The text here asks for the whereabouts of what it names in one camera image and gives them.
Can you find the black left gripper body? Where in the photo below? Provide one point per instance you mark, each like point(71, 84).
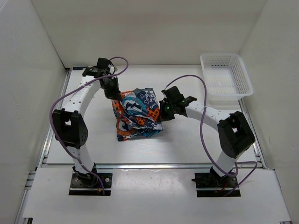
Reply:
point(110, 87)

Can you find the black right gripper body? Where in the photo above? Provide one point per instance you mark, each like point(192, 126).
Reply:
point(167, 111)

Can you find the colourful patterned shorts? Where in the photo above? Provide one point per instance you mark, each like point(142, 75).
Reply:
point(137, 114)

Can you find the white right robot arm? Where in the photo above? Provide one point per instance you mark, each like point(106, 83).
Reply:
point(235, 134)

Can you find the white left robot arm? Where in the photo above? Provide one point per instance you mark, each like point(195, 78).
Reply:
point(68, 122)

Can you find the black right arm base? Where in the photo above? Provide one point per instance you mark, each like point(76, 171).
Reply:
point(209, 184)

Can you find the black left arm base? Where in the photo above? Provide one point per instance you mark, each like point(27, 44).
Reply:
point(89, 185)

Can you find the white plastic mesh basket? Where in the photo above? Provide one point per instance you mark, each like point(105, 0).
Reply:
point(225, 76)

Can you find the aluminium frame rail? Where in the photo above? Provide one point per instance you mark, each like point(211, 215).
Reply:
point(152, 181)

